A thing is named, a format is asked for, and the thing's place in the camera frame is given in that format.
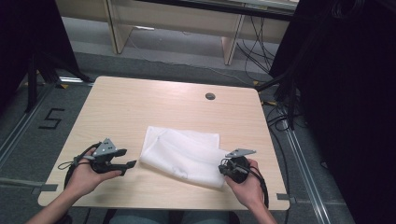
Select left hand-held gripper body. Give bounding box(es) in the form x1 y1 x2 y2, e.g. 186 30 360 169
82 137 125 175

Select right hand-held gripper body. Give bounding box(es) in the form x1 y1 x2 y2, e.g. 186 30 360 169
219 147 257 185

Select white mesh laundry bag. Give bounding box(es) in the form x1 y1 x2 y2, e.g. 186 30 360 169
138 125 231 189

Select person's right hand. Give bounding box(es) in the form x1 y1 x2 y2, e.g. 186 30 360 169
224 159 266 211

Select person's left hand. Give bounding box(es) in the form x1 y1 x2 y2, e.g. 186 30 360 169
64 148 122 199

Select person's blue jeans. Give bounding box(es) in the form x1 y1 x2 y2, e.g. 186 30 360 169
107 209 232 224

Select black metal stand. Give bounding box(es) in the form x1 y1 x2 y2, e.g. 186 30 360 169
25 51 92 114
255 70 297 131

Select black curtain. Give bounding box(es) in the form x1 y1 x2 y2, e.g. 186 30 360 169
269 0 396 224
0 0 79 108

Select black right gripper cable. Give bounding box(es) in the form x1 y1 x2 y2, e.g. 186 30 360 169
247 165 271 209

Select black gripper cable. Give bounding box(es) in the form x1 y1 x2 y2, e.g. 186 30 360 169
57 142 103 189
247 165 271 209

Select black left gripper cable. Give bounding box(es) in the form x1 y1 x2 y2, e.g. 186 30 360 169
57 142 103 189

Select metal floor rail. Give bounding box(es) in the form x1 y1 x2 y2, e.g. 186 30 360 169
0 77 94 167
281 120 332 224

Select bundle of black floor cables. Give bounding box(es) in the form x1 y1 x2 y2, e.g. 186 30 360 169
235 15 282 77

